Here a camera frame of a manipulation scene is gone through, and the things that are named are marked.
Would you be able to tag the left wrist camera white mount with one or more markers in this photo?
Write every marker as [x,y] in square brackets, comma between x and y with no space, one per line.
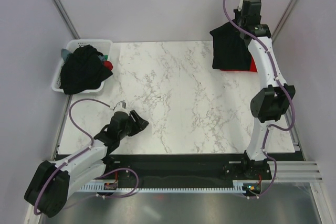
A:
[120,107]

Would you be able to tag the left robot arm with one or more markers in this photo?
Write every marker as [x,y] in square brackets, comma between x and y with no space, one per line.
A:
[55,181]

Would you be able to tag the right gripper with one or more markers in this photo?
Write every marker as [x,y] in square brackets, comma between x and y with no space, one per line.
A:
[237,14]

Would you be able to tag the right aluminium frame post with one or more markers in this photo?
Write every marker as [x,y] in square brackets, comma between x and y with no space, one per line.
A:
[286,14]

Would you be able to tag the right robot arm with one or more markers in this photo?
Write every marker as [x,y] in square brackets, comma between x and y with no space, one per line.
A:
[271,102]

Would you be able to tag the teal garment in basket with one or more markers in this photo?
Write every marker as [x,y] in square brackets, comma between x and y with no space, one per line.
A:
[65,54]

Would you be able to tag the red garment in basket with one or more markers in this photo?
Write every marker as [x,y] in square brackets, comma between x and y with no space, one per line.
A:
[108,65]

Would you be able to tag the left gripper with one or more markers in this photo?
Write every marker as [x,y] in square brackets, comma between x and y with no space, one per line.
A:
[144,123]

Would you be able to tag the black t-shirt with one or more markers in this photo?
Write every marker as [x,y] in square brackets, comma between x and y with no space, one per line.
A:
[229,50]

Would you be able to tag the white slotted cable duct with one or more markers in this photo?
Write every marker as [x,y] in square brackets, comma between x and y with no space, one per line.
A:
[102,187]

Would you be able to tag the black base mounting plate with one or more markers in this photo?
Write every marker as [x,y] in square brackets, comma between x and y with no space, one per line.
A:
[186,170]

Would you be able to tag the white plastic laundry basket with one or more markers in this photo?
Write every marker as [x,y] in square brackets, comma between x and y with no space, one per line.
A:
[102,45]

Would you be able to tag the left aluminium frame post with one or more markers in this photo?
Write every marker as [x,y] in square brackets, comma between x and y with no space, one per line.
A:
[66,19]

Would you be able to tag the dark clothes pile in basket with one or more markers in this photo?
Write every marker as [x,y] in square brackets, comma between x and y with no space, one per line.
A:
[84,70]

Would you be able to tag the folded red t-shirt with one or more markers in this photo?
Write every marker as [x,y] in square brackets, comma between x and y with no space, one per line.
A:
[252,67]

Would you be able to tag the aluminium frame post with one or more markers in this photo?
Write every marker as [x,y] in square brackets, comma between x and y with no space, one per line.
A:
[66,19]
[286,14]

